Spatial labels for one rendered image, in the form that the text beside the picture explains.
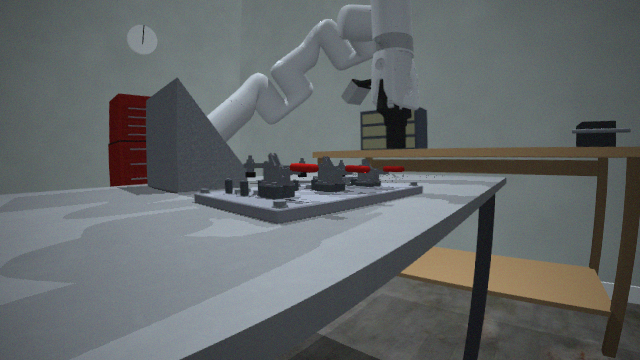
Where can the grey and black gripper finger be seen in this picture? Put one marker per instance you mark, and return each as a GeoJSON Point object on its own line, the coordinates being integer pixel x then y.
{"type": "Point", "coordinates": [394, 132]}
{"type": "Point", "coordinates": [403, 118]}

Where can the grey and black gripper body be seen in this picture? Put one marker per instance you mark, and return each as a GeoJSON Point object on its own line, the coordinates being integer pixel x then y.
{"type": "Point", "coordinates": [399, 77]}

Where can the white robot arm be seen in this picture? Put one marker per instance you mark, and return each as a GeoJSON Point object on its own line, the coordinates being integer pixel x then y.
{"type": "Point", "coordinates": [391, 27]}

